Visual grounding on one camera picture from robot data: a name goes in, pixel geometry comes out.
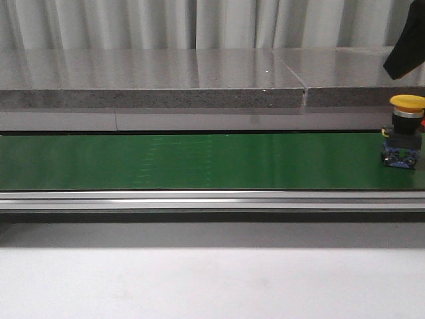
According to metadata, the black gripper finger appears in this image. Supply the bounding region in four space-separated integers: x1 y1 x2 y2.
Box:
383 0 424 80

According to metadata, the grey stone slab right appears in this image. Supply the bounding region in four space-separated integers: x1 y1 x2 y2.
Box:
273 47 424 108

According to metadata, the green conveyor belt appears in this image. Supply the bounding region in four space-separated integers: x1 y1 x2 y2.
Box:
1 132 424 191

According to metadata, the grey stone countertop slab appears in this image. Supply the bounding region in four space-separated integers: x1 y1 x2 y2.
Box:
1 49 304 109

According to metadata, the white pleated curtain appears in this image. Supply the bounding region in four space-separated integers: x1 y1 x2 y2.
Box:
1 0 410 50

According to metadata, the white cabinet front panel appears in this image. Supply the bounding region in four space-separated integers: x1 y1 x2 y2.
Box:
1 106 392 132

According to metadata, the aluminium conveyor side rail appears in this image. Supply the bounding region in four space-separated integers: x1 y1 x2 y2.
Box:
1 190 424 211

